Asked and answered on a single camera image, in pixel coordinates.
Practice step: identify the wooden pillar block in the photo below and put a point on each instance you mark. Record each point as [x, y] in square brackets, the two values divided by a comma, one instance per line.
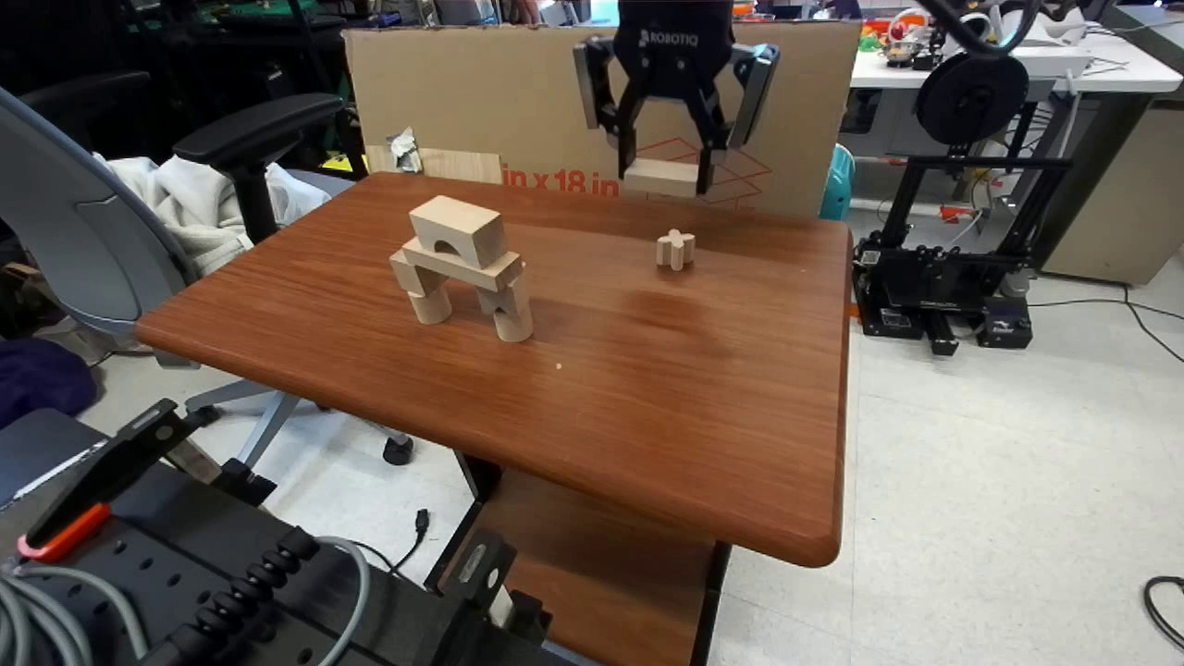
[508, 314]
[431, 300]

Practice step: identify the black filament spool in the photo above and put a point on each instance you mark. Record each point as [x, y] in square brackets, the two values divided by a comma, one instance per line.
[972, 97]

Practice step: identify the large brown cardboard sheet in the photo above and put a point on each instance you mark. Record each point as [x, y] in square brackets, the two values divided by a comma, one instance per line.
[492, 97]

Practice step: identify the brown wood panel under table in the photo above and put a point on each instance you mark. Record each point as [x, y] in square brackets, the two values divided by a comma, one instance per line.
[606, 579]

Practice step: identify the black 3D printer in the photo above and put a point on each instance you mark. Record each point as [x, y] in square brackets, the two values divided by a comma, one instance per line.
[939, 278]

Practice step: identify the black metal bracket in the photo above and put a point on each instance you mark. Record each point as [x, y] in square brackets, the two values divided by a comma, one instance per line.
[476, 574]

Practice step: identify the notched wooden block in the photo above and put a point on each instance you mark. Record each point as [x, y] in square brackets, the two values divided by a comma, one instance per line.
[453, 226]

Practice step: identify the wooden bridge block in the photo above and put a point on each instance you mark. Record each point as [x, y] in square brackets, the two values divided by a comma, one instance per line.
[492, 275]

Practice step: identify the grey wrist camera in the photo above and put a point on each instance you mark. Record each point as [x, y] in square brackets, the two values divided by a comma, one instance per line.
[756, 77]

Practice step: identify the teal bin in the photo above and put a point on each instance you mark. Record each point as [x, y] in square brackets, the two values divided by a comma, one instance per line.
[839, 183]

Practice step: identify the black chair armrest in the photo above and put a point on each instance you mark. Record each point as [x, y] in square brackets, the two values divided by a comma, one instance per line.
[263, 124]

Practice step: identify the black table leg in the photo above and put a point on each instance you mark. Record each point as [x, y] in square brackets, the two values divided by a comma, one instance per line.
[713, 613]

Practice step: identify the black power strip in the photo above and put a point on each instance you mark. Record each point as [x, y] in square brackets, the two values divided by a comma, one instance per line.
[233, 579]

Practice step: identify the white lab bench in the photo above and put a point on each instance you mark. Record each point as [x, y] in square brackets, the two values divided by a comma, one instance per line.
[1113, 77]

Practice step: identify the dark blue cloth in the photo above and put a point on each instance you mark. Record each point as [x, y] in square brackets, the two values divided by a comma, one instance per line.
[40, 375]

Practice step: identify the light grey jacket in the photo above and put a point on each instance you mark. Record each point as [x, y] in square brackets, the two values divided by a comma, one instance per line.
[185, 205]

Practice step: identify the grey office chair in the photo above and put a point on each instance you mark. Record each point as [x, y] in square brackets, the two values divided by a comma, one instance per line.
[61, 222]

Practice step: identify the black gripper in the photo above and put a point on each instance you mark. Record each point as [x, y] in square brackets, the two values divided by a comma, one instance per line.
[672, 50]

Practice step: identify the white plastic bag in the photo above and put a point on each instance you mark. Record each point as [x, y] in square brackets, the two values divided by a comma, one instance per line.
[406, 151]

